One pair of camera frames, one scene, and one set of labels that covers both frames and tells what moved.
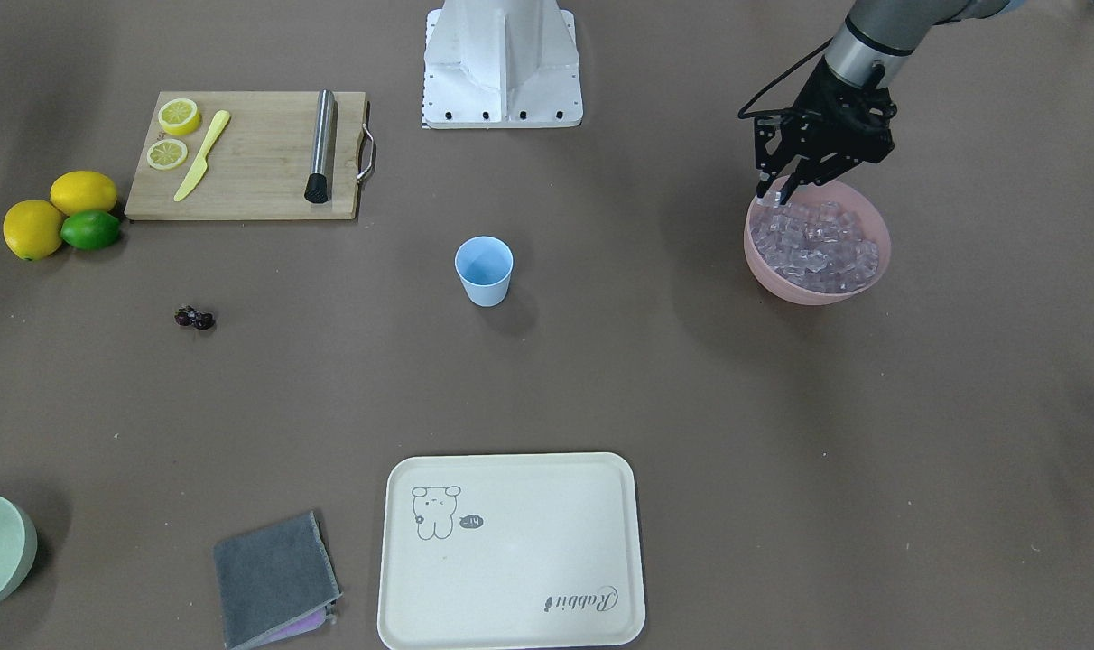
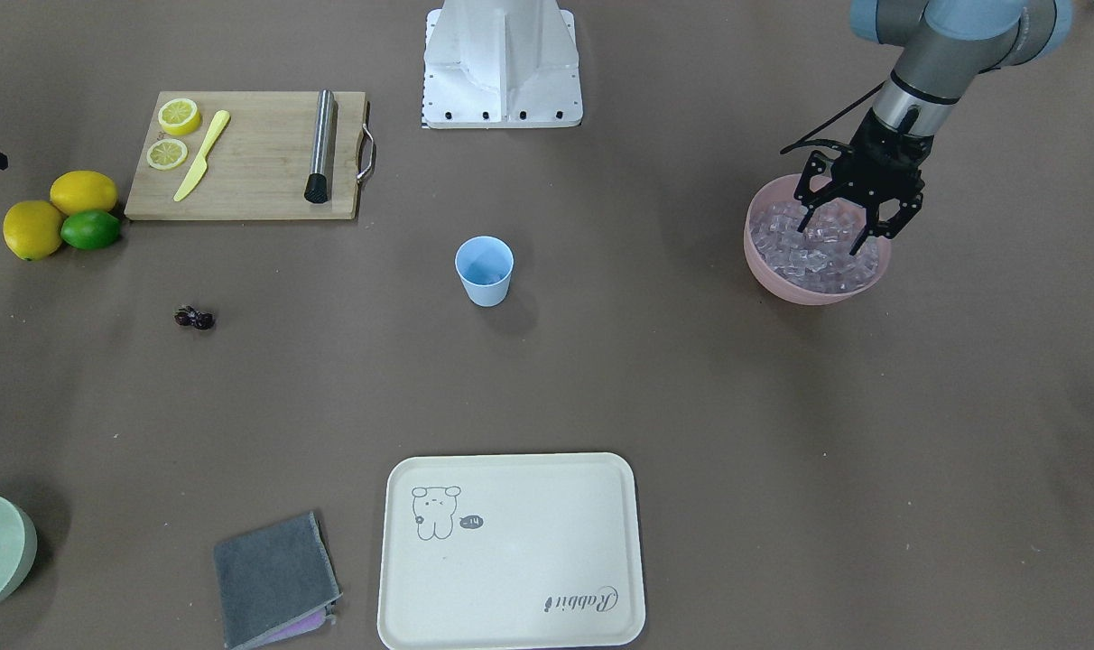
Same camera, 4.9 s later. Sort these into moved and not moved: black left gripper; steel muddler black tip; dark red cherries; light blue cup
Moved: black left gripper
Not moved: light blue cup; dark red cherries; steel muddler black tip
